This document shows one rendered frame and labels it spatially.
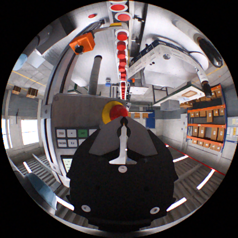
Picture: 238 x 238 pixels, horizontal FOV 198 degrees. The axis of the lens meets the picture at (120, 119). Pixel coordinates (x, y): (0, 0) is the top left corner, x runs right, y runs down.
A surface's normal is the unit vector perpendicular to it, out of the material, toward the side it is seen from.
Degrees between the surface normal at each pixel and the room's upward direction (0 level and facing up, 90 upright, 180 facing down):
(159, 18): 0
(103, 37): 0
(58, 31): 5
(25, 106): 90
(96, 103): 90
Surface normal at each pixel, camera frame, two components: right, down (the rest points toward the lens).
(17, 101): 1.00, 0.00
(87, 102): 0.55, -0.01
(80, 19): 0.00, 1.00
